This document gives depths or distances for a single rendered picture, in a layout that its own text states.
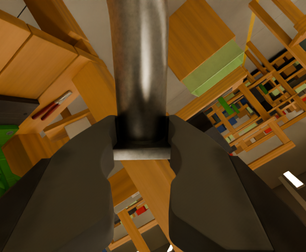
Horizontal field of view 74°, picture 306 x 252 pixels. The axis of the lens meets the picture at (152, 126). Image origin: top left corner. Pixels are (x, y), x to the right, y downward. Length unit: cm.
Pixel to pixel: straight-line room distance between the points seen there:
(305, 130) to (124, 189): 1002
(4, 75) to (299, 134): 1028
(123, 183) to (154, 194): 17
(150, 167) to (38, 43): 39
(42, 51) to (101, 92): 17
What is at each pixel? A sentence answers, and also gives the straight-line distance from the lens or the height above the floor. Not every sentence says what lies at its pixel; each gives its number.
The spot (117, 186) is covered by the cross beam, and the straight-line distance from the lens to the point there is 71.
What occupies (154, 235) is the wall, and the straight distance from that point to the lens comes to 1236.
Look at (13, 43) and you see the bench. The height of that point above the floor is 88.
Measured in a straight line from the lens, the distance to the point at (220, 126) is 701.
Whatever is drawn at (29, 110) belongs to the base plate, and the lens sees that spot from 71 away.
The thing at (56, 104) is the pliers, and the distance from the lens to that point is 75.
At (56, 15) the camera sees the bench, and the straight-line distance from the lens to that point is 79.
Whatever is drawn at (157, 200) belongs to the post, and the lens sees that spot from 56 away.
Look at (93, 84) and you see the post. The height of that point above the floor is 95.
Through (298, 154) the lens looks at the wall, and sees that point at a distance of 1050.
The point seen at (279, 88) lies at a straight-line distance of 964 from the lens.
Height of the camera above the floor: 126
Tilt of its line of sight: 11 degrees down
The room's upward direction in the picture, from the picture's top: 146 degrees clockwise
